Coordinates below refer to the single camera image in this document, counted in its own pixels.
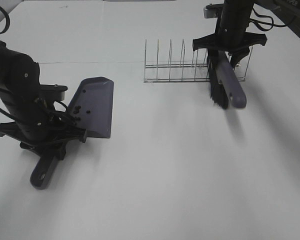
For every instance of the grey plastic dustpan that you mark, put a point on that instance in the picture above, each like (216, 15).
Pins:
(97, 125)

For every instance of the grey brush with black bristles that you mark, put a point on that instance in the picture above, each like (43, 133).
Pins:
(225, 88)

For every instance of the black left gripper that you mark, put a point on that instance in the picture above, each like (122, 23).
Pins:
(35, 122)

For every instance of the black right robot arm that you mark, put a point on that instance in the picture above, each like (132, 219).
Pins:
(288, 11)

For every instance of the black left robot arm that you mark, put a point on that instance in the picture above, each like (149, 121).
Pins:
(17, 69)

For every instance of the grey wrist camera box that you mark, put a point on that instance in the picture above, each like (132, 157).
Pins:
(212, 10)

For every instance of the pile of coffee beans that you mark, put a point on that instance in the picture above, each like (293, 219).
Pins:
(81, 106)

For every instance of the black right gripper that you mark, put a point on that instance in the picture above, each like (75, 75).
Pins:
(230, 33)

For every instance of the metal wire rack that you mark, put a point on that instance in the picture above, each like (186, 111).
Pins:
(164, 64)

